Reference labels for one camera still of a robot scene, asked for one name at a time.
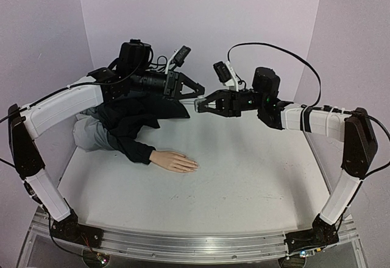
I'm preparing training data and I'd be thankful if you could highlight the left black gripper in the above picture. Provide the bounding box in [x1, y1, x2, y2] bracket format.
[132, 68, 208, 101]

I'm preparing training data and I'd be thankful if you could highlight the clear nail polish bottle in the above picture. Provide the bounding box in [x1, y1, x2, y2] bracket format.
[194, 96, 206, 113]

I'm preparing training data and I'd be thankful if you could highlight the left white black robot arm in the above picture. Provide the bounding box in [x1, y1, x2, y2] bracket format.
[5, 39, 205, 242]

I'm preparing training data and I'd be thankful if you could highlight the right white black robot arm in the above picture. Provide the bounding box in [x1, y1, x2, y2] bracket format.
[194, 62, 378, 227]

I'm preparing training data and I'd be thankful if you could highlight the mannequin hand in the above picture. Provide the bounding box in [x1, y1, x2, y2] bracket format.
[149, 150, 199, 174]

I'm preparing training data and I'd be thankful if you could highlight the black grey jacket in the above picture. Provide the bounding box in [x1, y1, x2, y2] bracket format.
[73, 94, 190, 165]

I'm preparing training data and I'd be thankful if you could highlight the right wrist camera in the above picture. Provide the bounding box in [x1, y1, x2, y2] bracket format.
[213, 61, 239, 91]

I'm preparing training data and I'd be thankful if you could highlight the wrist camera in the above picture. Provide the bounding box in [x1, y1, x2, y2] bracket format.
[165, 46, 191, 74]
[213, 61, 239, 91]

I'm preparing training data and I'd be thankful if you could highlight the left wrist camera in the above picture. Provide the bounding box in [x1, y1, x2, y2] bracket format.
[165, 46, 191, 74]

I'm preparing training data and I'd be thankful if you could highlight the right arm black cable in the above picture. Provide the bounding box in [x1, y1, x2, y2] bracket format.
[227, 42, 322, 107]

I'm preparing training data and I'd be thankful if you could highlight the aluminium front rail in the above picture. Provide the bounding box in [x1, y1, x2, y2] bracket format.
[31, 209, 362, 263]

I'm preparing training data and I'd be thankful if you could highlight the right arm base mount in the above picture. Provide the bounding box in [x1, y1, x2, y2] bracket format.
[284, 214, 339, 254]

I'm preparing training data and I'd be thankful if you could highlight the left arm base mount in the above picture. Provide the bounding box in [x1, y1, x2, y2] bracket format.
[50, 209, 104, 248]

